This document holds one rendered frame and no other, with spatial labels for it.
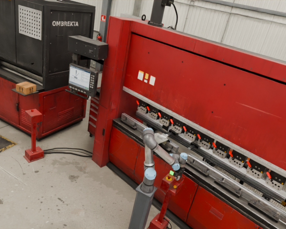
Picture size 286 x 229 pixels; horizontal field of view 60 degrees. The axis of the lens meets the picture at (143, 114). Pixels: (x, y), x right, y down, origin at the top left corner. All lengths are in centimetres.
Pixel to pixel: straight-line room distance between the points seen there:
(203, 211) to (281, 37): 499
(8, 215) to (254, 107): 300
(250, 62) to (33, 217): 296
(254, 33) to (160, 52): 427
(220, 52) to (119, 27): 134
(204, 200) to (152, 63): 176
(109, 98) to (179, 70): 115
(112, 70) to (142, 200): 172
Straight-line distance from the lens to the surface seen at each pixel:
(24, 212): 353
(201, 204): 316
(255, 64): 254
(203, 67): 278
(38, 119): 390
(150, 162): 267
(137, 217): 295
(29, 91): 406
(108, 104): 359
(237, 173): 321
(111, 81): 346
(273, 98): 254
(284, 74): 248
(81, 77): 350
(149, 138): 239
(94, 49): 332
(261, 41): 705
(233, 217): 302
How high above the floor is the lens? 258
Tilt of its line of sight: 25 degrees down
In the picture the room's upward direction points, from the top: 12 degrees clockwise
